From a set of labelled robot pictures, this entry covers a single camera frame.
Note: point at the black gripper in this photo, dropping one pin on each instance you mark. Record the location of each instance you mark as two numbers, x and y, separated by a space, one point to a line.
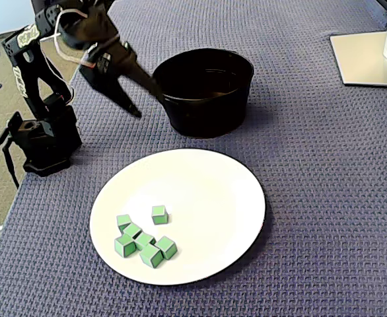
109 67

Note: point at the small green cube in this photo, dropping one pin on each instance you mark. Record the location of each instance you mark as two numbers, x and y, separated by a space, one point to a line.
165 247
150 257
124 220
144 239
132 229
158 215
124 247

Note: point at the black metal bucket container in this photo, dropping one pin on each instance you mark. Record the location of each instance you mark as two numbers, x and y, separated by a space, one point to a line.
206 115

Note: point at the white round plate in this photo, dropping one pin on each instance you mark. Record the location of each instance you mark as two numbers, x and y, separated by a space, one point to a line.
187 198

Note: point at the blue woven table mat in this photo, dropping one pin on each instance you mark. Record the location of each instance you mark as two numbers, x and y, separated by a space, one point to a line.
312 198

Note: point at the white monitor stand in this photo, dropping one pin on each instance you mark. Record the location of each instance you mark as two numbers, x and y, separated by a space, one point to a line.
362 59

